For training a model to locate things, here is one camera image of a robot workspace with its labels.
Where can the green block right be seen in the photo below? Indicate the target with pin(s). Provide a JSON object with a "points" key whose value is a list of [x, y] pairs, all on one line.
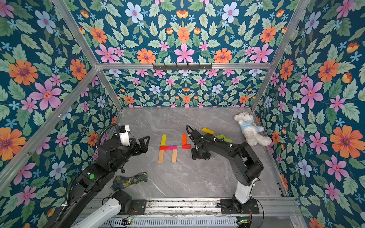
{"points": [[227, 140]]}

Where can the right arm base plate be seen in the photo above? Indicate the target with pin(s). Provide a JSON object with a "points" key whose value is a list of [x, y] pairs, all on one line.
{"points": [[233, 206]]}

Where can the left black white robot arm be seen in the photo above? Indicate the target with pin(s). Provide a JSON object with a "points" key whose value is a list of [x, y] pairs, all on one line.
{"points": [[115, 146]]}

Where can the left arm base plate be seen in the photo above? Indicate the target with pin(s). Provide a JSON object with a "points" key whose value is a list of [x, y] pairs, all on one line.
{"points": [[136, 207]]}

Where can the long yellow block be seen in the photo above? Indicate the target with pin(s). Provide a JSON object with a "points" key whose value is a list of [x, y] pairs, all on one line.
{"points": [[163, 140]]}

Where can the natural wood block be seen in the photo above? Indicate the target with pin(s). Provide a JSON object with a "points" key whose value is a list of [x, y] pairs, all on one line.
{"points": [[161, 156], [174, 156]]}

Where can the small red block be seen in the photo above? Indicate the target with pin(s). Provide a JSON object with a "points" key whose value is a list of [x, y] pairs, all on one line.
{"points": [[164, 148]]}

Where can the white vented strip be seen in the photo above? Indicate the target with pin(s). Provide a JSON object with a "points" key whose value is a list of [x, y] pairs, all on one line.
{"points": [[188, 222]]}

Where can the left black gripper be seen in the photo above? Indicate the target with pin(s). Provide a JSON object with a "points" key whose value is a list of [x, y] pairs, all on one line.
{"points": [[143, 148]]}

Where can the white teddy bear plush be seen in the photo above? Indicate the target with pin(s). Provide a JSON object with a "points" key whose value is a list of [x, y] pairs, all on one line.
{"points": [[251, 131]]}

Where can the yellow block at pile top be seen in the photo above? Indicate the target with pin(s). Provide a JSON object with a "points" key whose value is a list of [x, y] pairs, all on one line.
{"points": [[208, 131]]}

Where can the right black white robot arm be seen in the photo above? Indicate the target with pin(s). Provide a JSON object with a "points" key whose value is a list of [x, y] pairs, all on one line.
{"points": [[245, 164]]}

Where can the floral fabric pouch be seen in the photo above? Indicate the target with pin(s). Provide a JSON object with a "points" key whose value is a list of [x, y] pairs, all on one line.
{"points": [[121, 182]]}

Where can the magenta block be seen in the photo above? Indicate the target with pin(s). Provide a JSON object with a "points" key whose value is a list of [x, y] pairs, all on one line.
{"points": [[171, 148]]}

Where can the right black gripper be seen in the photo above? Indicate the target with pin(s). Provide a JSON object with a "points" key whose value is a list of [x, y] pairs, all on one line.
{"points": [[198, 150]]}

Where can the light green block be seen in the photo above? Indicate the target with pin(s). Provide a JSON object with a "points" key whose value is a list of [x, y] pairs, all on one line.
{"points": [[221, 136]]}

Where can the metal hook rail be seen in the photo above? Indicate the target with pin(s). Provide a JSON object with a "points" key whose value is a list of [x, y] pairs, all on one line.
{"points": [[187, 66]]}

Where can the orange block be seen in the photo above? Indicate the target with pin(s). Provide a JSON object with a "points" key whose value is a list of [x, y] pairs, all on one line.
{"points": [[184, 139]]}

